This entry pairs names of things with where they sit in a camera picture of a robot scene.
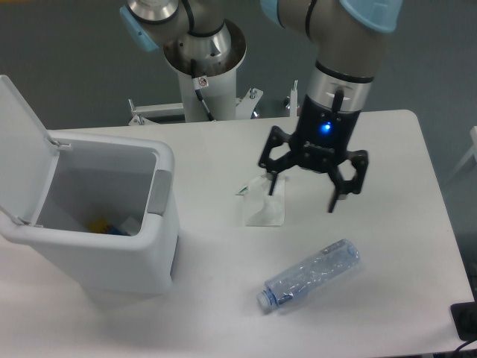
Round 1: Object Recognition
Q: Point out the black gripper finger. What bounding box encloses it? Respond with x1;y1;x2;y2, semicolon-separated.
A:
259;125;302;195
326;148;370;214

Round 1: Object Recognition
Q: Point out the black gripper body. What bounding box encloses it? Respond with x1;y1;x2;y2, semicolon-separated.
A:
290;95;361;175

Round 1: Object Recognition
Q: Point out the white plastic trash can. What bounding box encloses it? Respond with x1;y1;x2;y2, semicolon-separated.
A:
1;75;179;295

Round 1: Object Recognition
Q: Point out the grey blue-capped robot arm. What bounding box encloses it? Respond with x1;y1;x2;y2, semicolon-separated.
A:
119;1;402;204

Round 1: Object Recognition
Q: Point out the clear plastic water bottle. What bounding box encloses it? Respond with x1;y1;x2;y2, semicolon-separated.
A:
256;239;361;313

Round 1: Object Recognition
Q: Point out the white furniture leg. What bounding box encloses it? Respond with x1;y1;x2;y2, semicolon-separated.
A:
447;126;477;181

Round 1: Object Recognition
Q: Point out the black device at edge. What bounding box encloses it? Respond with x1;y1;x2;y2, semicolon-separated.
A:
450;302;476;341

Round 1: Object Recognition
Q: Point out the yellow item inside bin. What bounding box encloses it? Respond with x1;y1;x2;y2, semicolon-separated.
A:
87;218;112;234

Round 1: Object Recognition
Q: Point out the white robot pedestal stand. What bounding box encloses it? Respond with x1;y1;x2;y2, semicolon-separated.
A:
129;20;264;125

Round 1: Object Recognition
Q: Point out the black pedestal cable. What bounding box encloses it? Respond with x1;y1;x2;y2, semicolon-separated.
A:
189;58;217;122

